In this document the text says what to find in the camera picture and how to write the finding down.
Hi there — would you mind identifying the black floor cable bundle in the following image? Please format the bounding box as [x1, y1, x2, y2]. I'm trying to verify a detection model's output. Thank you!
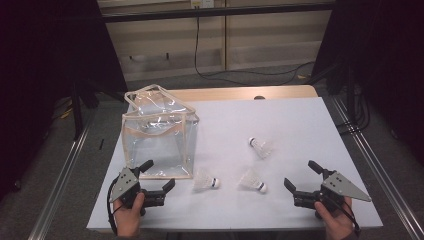
[336, 86, 372, 136]

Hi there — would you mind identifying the person's left hand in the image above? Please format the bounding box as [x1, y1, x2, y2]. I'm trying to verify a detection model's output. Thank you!
[112, 192, 147, 238]

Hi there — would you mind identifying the transparent bag with beige trim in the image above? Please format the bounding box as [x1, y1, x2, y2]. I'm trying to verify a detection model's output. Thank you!
[120, 83, 200, 181]

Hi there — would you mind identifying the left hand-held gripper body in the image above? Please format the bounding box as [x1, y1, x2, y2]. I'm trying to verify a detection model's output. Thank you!
[108, 166, 167, 217]

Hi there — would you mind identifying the person's right hand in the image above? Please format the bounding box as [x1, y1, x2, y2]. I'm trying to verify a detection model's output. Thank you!
[314, 196, 355, 240]

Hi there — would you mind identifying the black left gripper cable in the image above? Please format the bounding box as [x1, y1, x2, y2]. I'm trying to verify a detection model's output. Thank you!
[106, 176, 122, 236]

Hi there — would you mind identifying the white feather shuttlecock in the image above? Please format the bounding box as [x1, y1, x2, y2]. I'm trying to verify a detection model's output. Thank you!
[237, 168, 269, 195]
[192, 168, 221, 193]

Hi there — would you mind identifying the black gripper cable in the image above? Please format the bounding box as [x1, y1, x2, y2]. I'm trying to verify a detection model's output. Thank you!
[106, 176, 122, 236]
[328, 194, 362, 234]

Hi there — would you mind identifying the long wooden cabinet desk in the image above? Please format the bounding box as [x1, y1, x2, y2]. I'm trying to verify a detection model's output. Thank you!
[98, 0, 334, 83]

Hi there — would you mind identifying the white wall socket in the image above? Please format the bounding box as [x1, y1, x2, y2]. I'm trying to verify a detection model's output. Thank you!
[190, 0, 215, 9]

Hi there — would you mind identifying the aluminium floor rail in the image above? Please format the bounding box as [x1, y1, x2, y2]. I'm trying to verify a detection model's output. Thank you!
[331, 96, 424, 240]
[28, 109, 96, 240]

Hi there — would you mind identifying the white table mat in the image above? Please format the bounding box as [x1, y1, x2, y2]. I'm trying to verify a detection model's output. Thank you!
[86, 96, 384, 233]

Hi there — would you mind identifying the black wall socket cable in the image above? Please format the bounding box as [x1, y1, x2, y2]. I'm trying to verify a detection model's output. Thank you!
[194, 6, 316, 87]

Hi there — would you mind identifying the white nylon mesh shuttlecock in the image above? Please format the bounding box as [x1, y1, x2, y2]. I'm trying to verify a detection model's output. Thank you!
[247, 136, 274, 160]

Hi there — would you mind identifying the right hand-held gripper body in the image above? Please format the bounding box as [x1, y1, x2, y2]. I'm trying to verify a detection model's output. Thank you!
[293, 169, 373, 219]

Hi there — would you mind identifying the black curtain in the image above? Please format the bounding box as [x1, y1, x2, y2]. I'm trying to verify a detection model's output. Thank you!
[311, 0, 424, 164]
[0, 0, 128, 201]

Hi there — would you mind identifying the black metal stand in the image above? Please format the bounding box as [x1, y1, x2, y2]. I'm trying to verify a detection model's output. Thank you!
[324, 59, 359, 126]
[68, 78, 101, 141]

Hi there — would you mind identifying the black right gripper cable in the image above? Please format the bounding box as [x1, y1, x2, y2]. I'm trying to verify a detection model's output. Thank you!
[328, 194, 362, 234]

